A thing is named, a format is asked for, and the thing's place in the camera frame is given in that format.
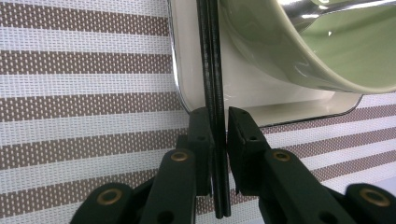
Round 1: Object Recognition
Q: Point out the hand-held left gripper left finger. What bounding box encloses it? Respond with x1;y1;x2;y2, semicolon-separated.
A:
176;106;216;197

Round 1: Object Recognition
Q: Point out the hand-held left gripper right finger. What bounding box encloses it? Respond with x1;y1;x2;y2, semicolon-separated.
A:
226;106;273;197

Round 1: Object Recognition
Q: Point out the thin black chopstick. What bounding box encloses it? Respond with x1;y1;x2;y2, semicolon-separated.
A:
206;0;232;218
195;0;224;219

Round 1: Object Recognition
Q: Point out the white square plate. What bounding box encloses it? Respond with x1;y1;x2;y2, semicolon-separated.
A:
167;0;364;129

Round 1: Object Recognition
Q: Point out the green bowl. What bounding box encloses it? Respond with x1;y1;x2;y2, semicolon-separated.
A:
218;0;396;95

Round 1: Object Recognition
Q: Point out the striped brown placemat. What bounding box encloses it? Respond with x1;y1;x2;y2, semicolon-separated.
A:
0;0;396;224

